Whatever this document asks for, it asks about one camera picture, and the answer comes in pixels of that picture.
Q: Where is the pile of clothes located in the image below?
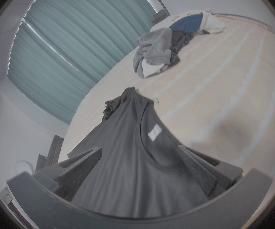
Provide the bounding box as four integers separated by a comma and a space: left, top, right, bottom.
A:
133, 10, 226, 79

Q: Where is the black T-shirt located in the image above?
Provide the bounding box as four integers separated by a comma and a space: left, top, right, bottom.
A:
67, 87, 211, 220

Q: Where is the white printed pillow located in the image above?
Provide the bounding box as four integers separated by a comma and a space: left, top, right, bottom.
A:
149, 10, 212, 31

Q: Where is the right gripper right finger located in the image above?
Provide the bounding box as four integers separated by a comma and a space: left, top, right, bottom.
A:
177, 145, 243, 198

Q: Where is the bed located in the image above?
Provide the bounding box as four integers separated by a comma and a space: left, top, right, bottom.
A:
60, 0, 275, 195

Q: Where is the grey bedside table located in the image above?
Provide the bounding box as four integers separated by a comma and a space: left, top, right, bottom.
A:
153, 9, 168, 23

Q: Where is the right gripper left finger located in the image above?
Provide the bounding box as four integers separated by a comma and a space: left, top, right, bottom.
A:
33, 147, 103, 202

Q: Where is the blue-green curtain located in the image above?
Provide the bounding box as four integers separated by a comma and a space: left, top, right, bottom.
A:
7, 21, 97, 125
24, 0, 160, 84

